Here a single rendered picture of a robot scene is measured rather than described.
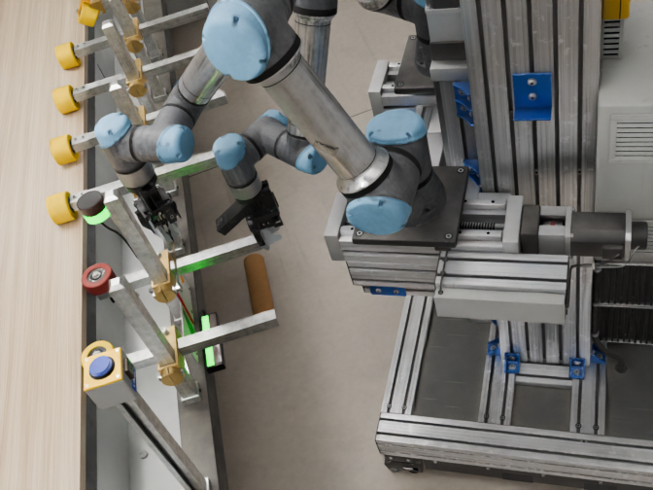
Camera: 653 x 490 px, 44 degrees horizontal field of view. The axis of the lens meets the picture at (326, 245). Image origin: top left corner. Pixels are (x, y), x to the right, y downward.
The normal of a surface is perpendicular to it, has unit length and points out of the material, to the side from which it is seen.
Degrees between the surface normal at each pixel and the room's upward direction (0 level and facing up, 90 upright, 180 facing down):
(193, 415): 0
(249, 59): 83
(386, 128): 8
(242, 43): 83
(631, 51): 0
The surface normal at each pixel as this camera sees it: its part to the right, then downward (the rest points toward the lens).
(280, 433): -0.22, -0.64
